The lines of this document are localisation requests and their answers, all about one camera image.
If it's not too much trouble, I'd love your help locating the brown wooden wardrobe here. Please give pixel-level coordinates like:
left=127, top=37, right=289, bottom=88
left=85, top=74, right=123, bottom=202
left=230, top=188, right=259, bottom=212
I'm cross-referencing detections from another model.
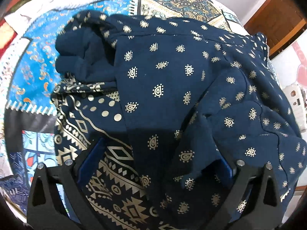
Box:
left=243, top=0, right=307, bottom=59

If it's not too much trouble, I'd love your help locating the navy patterned zip hoodie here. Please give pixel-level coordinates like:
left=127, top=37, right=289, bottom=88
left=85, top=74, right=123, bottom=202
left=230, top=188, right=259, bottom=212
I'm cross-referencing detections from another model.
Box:
left=51, top=11, right=307, bottom=230

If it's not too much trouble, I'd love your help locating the blue patchwork bed blanket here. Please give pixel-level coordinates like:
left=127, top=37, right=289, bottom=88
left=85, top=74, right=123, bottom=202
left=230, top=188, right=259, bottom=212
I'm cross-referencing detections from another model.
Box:
left=0, top=0, right=244, bottom=223

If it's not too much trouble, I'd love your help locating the white shirt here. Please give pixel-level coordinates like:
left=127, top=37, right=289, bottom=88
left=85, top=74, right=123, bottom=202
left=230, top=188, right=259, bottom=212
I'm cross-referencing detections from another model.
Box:
left=3, top=0, right=79, bottom=30

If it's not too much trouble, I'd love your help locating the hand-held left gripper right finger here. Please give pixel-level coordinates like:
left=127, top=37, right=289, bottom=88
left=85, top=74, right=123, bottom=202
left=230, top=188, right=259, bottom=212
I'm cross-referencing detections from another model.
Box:
left=206, top=159, right=281, bottom=230

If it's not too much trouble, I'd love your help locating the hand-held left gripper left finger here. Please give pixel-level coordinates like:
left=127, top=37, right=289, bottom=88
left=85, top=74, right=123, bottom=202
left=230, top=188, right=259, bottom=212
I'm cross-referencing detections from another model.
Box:
left=26, top=137, right=107, bottom=230

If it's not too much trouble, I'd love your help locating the white heart-print sliding door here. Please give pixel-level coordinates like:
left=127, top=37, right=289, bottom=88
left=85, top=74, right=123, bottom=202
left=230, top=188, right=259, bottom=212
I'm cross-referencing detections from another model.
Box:
left=269, top=39, right=307, bottom=197

